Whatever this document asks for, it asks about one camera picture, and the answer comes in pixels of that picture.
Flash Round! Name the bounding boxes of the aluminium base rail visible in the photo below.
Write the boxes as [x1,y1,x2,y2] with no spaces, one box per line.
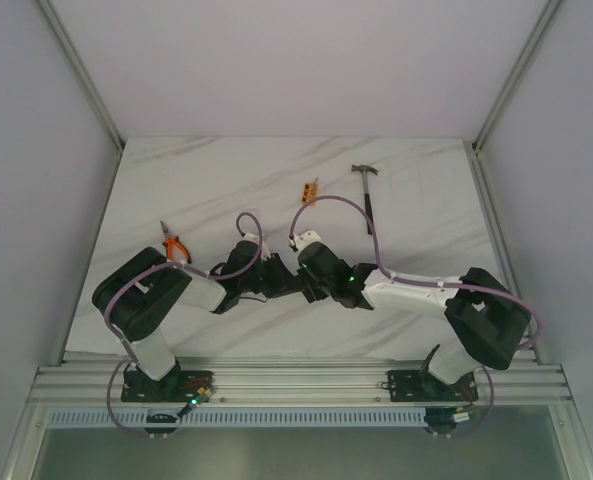
[28,353,573,407]

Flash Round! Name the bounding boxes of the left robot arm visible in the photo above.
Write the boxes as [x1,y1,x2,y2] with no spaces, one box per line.
[92,240,304,402]

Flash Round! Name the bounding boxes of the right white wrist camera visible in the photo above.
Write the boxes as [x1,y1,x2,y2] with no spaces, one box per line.
[289,230,322,252]

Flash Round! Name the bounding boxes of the black fuse box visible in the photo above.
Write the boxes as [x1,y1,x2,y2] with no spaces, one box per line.
[301,279,328,303]

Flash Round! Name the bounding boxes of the orange handled pliers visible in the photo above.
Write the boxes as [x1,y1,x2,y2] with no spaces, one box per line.
[160,221,192,264]

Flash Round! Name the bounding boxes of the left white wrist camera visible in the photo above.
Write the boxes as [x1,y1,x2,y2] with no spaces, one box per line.
[241,232,271,262]

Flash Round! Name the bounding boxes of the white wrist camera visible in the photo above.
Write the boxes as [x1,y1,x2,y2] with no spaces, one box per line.
[241,232,271,262]
[289,230,322,252]

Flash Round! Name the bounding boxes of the orange fuse holder block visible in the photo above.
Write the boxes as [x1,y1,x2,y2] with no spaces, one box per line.
[301,180,319,205]

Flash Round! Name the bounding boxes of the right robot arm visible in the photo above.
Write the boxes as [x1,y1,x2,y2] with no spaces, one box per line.
[292,241,530,401]

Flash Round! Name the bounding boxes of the claw hammer black handle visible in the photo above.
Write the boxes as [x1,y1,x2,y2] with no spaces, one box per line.
[351,165,379,236]

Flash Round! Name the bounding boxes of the white slotted cable duct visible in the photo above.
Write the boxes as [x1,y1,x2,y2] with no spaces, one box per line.
[46,406,427,429]

